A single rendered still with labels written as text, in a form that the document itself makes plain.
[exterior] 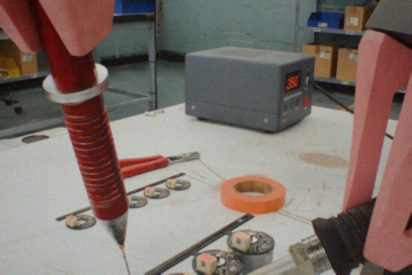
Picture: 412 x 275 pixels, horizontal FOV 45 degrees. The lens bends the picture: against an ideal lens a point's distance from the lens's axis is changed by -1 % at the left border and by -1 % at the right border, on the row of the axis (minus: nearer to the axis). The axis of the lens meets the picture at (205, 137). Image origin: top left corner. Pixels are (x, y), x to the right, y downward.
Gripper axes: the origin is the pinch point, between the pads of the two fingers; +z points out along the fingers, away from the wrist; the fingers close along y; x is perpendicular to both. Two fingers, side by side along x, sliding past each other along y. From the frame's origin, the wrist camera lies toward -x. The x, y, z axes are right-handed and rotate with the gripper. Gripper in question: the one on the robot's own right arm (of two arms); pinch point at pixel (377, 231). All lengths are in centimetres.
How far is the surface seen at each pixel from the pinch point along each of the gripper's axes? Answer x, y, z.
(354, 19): 154, -405, -61
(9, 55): -97, -453, 114
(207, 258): -3.8, -3.9, 5.7
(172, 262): -4.9, -4.8, 7.0
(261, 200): 4.8, -22.5, 7.5
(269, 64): 5.8, -45.4, -2.3
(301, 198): 9.3, -25.3, 6.5
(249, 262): -1.3, -5.4, 5.7
